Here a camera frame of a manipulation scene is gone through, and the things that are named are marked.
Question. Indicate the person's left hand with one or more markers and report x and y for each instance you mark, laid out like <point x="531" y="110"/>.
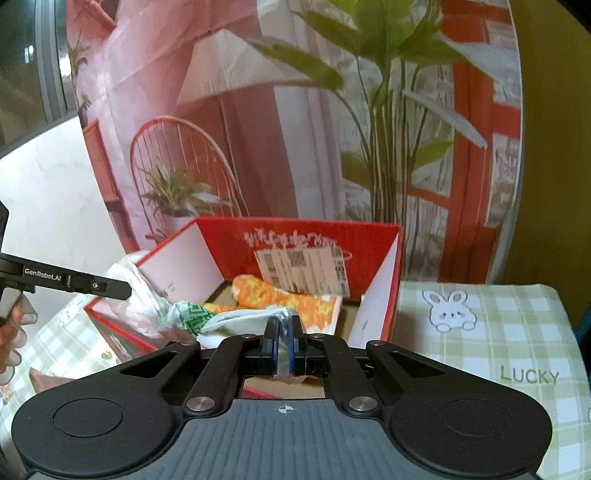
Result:
<point x="10" y="334"/>

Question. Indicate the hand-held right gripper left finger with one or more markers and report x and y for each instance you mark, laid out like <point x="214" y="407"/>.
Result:
<point x="273" y="344"/>

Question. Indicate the white green printed plastic bag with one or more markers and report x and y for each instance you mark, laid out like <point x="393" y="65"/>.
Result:
<point x="231" y="323"/>

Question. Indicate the green checked rabbit tablecloth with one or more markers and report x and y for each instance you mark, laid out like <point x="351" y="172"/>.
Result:
<point x="485" y="341"/>

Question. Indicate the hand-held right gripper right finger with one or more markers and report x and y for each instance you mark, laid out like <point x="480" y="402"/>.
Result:
<point x="292" y="344"/>

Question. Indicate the grey window frame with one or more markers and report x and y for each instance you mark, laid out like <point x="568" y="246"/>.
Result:
<point x="46" y="69"/>

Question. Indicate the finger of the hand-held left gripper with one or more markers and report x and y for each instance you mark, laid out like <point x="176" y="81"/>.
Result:
<point x="104" y="287"/>

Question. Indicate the printed backdrop cloth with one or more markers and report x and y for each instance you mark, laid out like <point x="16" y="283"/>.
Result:
<point x="300" y="138"/>

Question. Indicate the red cardboard box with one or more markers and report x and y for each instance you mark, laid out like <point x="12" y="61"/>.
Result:
<point x="323" y="235"/>

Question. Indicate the orange patterned snack packet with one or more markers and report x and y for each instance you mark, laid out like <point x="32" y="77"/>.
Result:
<point x="277" y="295"/>

